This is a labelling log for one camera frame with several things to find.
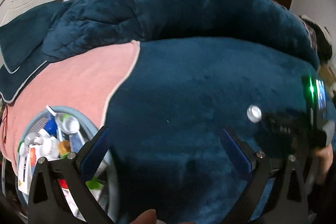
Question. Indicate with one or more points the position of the pink bed sheet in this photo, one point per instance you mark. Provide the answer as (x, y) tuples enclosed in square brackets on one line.
[(84, 82)]

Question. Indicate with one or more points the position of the blue pillow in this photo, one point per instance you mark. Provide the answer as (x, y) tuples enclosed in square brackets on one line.
[(21, 47)]

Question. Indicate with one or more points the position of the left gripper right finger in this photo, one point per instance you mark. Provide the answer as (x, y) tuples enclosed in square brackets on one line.
[(287, 201)]

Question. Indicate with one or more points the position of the person's right hand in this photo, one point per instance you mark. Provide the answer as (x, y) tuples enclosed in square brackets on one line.
[(325, 158)]

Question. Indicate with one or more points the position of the person's left hand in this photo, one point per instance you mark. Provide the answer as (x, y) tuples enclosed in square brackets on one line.
[(148, 217)]

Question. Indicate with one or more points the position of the white cap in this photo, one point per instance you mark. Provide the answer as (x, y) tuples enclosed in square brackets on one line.
[(254, 114)]

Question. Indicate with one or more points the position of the rumpled blue quilt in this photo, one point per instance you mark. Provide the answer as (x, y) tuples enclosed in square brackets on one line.
[(82, 25)]

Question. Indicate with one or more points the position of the grey storage basket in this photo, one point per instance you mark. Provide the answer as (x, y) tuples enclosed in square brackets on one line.
[(60, 185)]

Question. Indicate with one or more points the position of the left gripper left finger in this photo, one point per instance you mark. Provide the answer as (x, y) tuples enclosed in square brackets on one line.
[(47, 203)]

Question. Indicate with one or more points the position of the dark blue plush blanket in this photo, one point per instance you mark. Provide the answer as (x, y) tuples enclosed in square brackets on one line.
[(167, 117)]

